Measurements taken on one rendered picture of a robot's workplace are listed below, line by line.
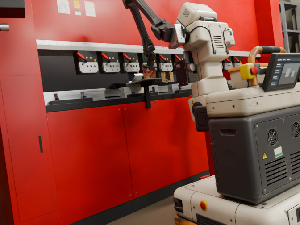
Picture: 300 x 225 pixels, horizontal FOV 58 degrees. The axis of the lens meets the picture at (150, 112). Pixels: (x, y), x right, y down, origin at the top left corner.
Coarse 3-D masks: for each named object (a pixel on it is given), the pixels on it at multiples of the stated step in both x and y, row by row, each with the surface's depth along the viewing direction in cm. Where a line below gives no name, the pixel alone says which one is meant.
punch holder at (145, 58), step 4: (140, 56) 237; (144, 56) 236; (140, 60) 237; (144, 60) 236; (140, 64) 239; (156, 64) 244; (140, 68) 239; (148, 68) 238; (140, 72) 240; (148, 72) 246
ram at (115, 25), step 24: (48, 0) 185; (72, 0) 197; (96, 0) 210; (120, 0) 224; (144, 0) 240; (168, 0) 260; (192, 0) 282; (216, 0) 309; (240, 0) 342; (48, 24) 184; (72, 24) 196; (96, 24) 208; (120, 24) 222; (144, 24) 239; (240, 24) 338; (48, 48) 183; (72, 48) 194; (96, 48) 207; (120, 48) 221; (240, 48) 334
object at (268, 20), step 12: (264, 0) 352; (276, 0) 359; (264, 12) 354; (276, 12) 357; (264, 24) 356; (276, 24) 355; (264, 36) 358; (276, 36) 353; (264, 60) 361; (228, 72) 406
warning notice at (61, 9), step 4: (60, 0) 191; (64, 0) 193; (60, 4) 191; (64, 4) 193; (68, 4) 195; (60, 8) 190; (64, 8) 192; (68, 8) 194; (60, 12) 190; (64, 12) 192; (68, 12) 194
